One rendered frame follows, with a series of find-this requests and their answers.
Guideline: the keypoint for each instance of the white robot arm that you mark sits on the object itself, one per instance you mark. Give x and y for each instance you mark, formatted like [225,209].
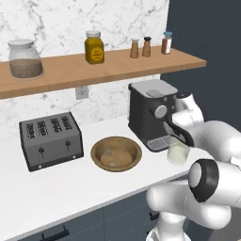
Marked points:
[207,185]

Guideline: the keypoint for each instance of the wooden bowl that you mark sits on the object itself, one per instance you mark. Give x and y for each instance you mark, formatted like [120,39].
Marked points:
[116,153]

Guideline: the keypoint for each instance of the clear ice cube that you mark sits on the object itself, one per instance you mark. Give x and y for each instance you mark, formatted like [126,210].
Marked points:
[108,152]

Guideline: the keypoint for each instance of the glass of lemonade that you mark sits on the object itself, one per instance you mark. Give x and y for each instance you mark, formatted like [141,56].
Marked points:
[177,153]

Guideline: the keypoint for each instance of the dark grey fridge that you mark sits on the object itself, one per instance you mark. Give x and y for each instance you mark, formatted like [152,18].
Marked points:
[207,40]

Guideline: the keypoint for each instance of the dark grey coffee machine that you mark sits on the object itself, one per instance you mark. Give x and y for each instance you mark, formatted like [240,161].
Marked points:
[150,109]

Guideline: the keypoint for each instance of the grey four-slot toaster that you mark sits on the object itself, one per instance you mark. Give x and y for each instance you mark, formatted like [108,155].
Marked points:
[51,141]

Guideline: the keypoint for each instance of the wooden shaker with silver cap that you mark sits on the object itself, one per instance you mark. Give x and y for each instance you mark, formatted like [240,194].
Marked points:
[134,48]

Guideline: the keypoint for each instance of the yellow jar with grey lid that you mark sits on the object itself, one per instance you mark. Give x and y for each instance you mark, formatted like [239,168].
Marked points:
[94,48]

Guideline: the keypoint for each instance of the wooden shaker with black cap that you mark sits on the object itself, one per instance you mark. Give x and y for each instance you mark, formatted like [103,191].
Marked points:
[146,47]

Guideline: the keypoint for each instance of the red spice bottle blue cap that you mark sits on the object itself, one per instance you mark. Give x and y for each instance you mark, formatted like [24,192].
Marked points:
[166,43]

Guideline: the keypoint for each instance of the dark grey drawer front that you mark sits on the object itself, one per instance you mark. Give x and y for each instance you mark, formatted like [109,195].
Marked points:
[128,216]
[62,229]

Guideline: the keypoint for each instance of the glass jar with brown contents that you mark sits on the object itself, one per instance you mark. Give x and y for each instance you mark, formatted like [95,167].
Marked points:
[25,59]

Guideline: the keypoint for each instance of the white wall socket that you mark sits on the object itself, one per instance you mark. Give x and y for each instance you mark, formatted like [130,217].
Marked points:
[82,92]

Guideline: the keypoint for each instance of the wooden wall shelf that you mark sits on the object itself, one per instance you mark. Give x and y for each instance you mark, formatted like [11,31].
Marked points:
[94,70]

